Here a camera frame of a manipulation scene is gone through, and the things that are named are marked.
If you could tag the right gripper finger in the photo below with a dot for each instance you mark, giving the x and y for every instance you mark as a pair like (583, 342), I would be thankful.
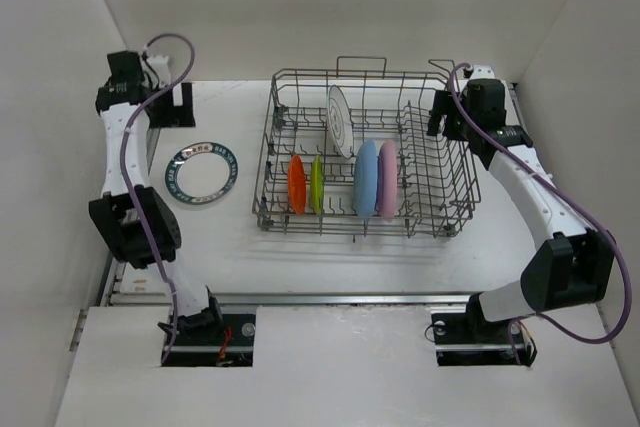
(441, 103)
(434, 122)

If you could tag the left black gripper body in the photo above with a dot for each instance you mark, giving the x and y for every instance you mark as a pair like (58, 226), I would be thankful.
(148, 86)

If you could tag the light blue plastic plate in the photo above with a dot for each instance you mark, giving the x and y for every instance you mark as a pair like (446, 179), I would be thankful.
(365, 180)

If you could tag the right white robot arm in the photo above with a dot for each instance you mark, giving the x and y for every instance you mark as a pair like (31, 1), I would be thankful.
(574, 252)

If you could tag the white plate green rim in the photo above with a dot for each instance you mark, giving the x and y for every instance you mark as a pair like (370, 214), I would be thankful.
(201, 173)

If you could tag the pink plastic plate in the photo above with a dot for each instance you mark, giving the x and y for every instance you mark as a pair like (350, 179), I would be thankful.
(387, 184)

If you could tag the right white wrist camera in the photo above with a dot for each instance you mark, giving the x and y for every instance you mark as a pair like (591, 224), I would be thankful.
(477, 71)

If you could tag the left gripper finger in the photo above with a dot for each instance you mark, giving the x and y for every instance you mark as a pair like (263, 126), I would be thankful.
(183, 105)
(162, 111)

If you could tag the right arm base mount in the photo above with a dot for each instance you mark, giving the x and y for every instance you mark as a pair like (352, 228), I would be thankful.
(506, 343)

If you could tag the orange plastic plate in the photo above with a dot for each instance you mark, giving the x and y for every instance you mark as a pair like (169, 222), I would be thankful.
(296, 183)

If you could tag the white plate blue line motif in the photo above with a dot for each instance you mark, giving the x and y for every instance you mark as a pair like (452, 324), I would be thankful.
(339, 121)

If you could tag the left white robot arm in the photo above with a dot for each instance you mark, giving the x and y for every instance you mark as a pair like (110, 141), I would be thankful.
(136, 224)

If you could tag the lime green plastic plate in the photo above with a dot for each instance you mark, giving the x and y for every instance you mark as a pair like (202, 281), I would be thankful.
(317, 185)

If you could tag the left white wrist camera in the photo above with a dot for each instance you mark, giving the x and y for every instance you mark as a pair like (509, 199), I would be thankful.
(158, 67)

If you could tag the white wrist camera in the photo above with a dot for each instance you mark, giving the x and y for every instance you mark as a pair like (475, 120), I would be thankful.
(477, 71)
(158, 67)

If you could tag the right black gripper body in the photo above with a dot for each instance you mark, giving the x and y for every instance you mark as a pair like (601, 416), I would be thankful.
(457, 126)

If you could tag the grey wire dish rack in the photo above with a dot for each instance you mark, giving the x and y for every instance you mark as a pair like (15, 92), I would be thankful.
(355, 150)

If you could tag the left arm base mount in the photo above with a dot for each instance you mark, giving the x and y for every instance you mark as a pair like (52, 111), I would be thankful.
(228, 346)

